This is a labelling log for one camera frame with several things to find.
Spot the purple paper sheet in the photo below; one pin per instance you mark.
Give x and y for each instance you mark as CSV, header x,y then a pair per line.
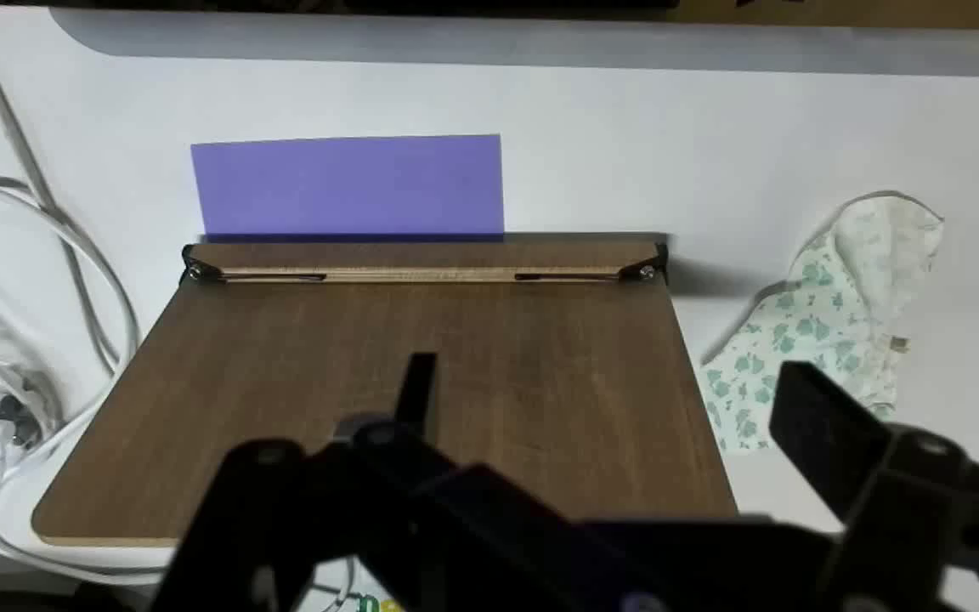
x,y
352,185

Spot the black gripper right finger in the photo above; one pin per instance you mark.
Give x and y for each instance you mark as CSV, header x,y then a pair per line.
x,y
904,498

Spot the green floral white cloth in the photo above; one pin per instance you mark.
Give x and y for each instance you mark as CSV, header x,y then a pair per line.
x,y
834,307

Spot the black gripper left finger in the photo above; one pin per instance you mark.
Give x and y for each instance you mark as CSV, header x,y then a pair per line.
x,y
431,532

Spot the dark wooden board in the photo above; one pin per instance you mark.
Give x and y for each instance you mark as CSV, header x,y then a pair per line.
x,y
559,360

